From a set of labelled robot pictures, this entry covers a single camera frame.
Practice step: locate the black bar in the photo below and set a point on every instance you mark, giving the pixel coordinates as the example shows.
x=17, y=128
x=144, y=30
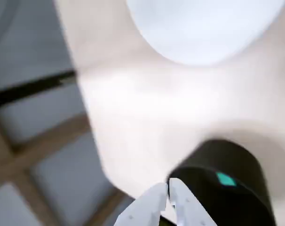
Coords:
x=27, y=88

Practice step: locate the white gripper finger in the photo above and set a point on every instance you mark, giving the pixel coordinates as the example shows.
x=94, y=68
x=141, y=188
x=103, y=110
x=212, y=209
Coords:
x=189, y=209
x=147, y=209

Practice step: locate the white paper plate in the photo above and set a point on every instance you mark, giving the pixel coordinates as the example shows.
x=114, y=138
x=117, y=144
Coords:
x=203, y=28

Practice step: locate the green cube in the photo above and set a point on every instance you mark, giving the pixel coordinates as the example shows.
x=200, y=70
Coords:
x=224, y=180

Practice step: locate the black bin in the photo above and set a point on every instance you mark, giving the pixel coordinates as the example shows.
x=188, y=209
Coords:
x=229, y=153

